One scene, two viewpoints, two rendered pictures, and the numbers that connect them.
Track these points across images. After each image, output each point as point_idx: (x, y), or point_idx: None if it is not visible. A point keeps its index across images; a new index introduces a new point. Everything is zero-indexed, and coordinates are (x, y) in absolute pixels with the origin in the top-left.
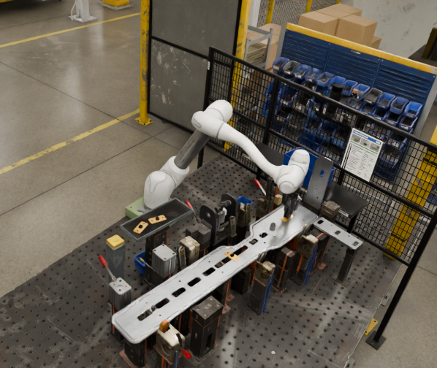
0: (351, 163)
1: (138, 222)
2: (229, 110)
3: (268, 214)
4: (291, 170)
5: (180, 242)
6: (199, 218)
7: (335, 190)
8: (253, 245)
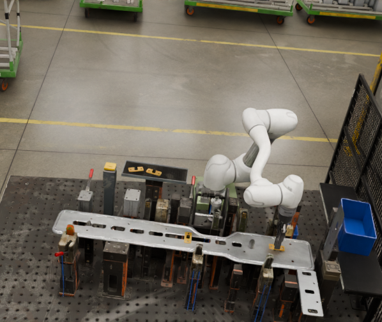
0: None
1: (140, 166)
2: (285, 121)
3: (266, 236)
4: (264, 185)
5: (157, 200)
6: (191, 195)
7: (366, 263)
8: (215, 244)
